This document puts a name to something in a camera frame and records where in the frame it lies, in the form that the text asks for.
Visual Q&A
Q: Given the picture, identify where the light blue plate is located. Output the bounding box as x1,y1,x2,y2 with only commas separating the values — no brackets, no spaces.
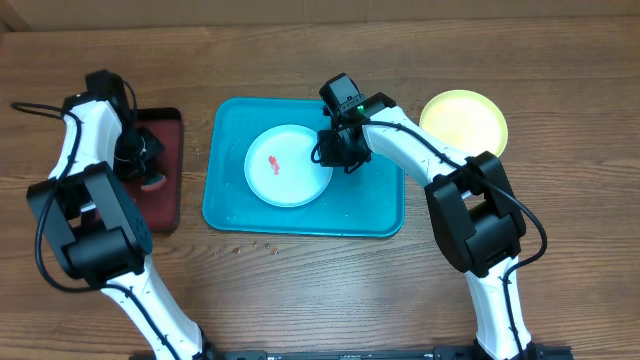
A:
244,124,333,208

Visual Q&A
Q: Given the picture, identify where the black red-lined water tray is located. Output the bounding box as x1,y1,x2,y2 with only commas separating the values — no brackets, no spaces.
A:
121,107,184,233

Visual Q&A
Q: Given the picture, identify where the teal plastic serving tray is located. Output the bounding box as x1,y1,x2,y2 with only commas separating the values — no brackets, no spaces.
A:
202,97,405,237

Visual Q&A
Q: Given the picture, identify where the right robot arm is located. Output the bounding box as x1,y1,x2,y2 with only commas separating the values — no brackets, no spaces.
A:
311,73,533,359

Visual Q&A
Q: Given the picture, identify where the yellow-green plate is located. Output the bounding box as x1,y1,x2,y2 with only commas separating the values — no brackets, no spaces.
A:
419,89,508,157

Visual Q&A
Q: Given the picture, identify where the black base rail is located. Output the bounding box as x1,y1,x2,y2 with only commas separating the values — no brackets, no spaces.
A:
129,344,574,360

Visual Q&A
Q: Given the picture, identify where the green and orange sponge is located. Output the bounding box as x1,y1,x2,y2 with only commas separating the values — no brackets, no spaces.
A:
140,173,167,192

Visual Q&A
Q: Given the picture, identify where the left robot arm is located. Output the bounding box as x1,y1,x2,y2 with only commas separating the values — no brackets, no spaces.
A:
11,70,218,359

